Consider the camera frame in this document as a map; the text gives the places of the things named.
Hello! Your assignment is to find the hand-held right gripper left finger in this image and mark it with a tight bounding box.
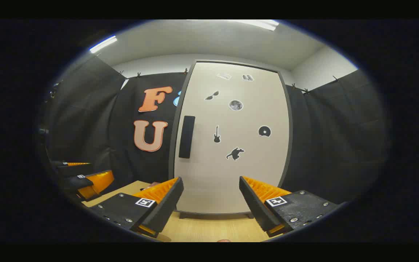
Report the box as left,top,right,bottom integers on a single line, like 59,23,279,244
82,176,184,239

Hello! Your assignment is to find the grey cabinet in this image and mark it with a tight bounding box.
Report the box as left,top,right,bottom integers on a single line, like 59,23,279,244
168,59,294,220

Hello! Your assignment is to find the black door handle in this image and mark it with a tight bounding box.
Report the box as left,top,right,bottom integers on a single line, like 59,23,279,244
179,115,196,159

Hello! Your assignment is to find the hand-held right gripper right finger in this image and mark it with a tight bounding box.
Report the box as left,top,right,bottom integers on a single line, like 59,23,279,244
239,176,341,238

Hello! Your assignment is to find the black backdrop cloth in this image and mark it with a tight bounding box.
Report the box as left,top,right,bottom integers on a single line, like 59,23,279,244
37,55,392,219

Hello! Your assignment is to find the ceiling light panel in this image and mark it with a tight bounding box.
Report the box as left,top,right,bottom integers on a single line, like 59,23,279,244
89,35,117,54
228,20,280,31

